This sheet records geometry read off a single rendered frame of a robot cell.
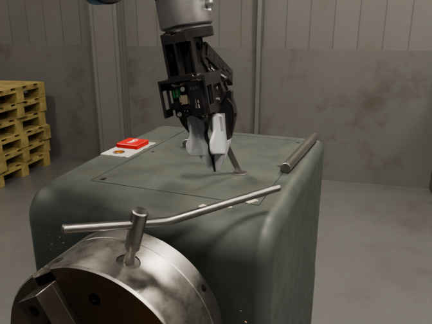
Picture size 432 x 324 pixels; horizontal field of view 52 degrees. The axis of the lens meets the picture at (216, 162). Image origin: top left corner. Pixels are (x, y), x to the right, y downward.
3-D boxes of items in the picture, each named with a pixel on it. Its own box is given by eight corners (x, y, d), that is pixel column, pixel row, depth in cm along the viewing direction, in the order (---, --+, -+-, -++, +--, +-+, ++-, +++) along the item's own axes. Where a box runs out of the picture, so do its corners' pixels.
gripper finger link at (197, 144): (184, 181, 65) (173, 120, 63) (200, 170, 70) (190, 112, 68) (204, 180, 64) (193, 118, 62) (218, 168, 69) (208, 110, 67)
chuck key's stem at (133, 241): (119, 284, 62) (135, 215, 57) (115, 274, 64) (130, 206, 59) (134, 281, 63) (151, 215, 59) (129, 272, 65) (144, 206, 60)
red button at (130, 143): (128, 144, 115) (128, 137, 114) (149, 146, 113) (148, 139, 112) (116, 150, 110) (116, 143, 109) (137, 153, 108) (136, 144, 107)
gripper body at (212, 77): (163, 123, 62) (146, 35, 59) (188, 112, 69) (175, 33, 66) (213, 118, 59) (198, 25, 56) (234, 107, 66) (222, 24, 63)
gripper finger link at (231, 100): (207, 141, 67) (198, 84, 64) (212, 139, 68) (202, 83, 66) (237, 139, 65) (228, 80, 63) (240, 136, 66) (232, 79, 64)
